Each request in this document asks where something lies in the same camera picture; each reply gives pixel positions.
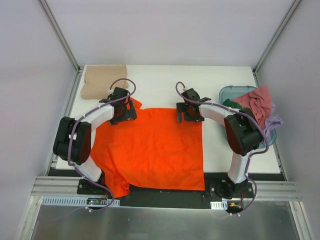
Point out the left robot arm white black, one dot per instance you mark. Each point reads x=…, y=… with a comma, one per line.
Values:
x=75, y=136

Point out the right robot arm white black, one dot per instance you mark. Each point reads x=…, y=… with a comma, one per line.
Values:
x=243, y=133

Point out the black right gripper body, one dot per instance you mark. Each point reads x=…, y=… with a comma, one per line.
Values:
x=186, y=118

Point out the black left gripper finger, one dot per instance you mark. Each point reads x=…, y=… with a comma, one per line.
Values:
x=132, y=111
x=115, y=121

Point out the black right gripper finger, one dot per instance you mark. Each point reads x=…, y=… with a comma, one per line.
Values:
x=180, y=117
x=181, y=107

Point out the right white cable duct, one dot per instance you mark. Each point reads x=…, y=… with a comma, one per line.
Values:
x=219, y=205

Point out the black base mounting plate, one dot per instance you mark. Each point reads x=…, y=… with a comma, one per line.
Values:
x=156, y=198

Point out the lavender t shirt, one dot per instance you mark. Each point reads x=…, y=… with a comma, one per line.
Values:
x=272, y=122

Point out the green t shirt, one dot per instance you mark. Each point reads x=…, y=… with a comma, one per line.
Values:
x=232, y=104

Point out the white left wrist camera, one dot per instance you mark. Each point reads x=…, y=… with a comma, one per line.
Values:
x=110, y=90

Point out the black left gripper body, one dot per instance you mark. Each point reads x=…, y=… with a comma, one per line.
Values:
x=127, y=117

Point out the orange t shirt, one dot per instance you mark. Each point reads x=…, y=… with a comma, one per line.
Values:
x=153, y=151

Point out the teal plastic basket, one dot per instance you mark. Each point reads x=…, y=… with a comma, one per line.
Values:
x=231, y=92

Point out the folded beige t shirt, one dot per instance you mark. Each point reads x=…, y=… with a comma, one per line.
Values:
x=99, y=78

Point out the front aluminium frame rail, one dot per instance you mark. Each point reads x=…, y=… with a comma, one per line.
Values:
x=286, y=191

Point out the left aluminium frame post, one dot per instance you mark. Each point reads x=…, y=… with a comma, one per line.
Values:
x=59, y=34

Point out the pink t shirt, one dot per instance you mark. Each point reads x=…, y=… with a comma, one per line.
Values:
x=260, y=103

